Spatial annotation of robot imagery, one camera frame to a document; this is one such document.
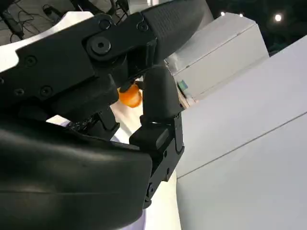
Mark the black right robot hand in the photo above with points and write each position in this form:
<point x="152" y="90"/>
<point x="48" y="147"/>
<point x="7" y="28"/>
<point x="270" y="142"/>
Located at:
<point x="67" y="172"/>

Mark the orange white toy bread roll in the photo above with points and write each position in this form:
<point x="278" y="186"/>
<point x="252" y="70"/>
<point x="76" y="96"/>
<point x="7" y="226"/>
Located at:
<point x="130" y="97"/>

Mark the grey partition panel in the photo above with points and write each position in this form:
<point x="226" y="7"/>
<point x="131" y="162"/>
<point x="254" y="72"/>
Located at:
<point x="251" y="196"/>
<point x="251" y="115"/>

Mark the white machine cabinet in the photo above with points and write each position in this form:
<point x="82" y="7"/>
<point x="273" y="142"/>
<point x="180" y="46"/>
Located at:
<point x="223" y="48"/>

